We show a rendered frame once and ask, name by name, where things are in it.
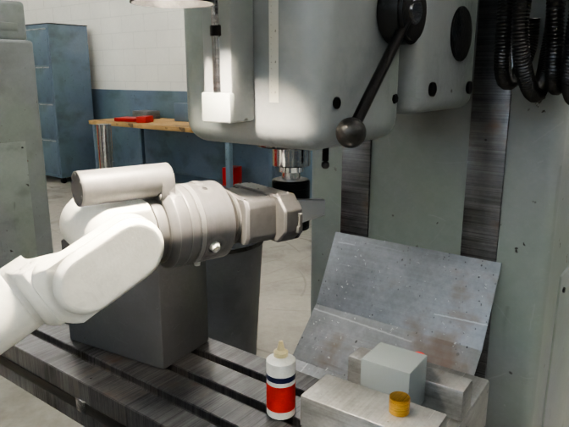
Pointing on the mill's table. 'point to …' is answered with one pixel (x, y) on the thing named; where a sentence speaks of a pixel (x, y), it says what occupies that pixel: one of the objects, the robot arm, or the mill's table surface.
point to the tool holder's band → (290, 184)
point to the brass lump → (399, 403)
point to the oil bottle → (280, 384)
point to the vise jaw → (358, 407)
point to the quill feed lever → (386, 24)
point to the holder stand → (152, 318)
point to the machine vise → (444, 391)
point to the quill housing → (301, 74)
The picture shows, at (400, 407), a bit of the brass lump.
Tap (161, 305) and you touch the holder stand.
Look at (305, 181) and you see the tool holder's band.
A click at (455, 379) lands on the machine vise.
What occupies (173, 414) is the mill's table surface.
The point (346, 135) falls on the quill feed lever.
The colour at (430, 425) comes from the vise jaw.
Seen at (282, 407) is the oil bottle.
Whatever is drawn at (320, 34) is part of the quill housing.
